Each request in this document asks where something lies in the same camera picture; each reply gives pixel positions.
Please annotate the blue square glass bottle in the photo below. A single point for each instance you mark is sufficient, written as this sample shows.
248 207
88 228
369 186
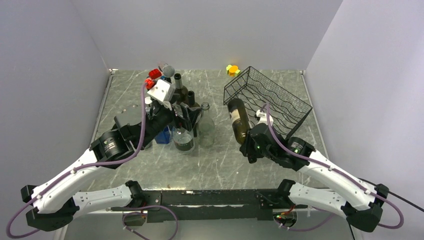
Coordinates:
164 137

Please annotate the dark wine bottle silver neck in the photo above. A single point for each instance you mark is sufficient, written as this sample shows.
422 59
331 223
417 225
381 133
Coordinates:
180 89

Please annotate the clear round bottle front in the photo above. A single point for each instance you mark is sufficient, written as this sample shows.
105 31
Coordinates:
183 139

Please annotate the red toy block car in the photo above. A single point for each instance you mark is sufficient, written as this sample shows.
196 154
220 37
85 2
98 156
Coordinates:
154 74

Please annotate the dark wine bottle black neck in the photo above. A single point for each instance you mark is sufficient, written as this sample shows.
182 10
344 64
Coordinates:
191 102

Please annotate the dark green wine bottle front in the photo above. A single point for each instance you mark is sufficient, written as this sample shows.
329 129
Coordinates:
239 119

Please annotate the yellow green toy block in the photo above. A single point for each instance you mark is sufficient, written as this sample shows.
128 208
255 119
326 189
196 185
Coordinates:
232 70

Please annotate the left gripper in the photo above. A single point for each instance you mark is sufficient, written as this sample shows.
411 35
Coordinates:
190 114

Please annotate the clear glass bottle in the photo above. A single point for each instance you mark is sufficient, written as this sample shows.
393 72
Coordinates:
206 127

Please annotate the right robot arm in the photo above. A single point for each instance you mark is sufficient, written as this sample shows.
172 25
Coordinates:
360 203

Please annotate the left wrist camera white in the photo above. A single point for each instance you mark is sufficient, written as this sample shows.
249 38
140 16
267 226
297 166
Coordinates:
163 92

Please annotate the black base bar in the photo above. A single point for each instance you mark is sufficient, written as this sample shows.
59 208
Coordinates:
223 204

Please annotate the glitter microphone on stand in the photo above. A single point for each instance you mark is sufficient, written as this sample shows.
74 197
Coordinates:
167 70

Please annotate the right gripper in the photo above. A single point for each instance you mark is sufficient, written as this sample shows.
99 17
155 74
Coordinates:
247 148

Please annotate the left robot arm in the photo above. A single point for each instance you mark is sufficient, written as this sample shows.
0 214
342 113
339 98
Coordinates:
57 202

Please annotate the black wire wine rack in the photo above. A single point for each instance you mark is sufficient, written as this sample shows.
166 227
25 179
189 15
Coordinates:
255 89

